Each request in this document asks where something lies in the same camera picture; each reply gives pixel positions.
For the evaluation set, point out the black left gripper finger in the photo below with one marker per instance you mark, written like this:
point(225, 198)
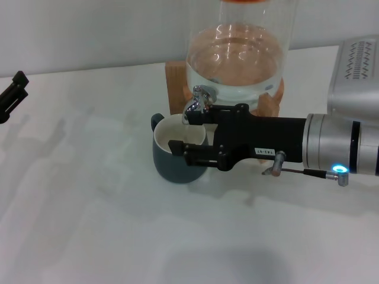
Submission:
point(13, 94)

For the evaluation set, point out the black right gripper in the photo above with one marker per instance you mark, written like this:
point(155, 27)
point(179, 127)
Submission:
point(266, 133)

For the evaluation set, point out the chrome metal faucet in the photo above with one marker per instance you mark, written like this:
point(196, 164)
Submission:
point(195, 103)

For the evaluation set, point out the dark grey ceramic cup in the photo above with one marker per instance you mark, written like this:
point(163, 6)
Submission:
point(174, 168)

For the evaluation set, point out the wooden dispenser stand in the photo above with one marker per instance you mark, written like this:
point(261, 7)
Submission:
point(176, 88)

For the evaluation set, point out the clear glass water dispenser jar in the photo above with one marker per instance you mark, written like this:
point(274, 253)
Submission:
point(237, 53)

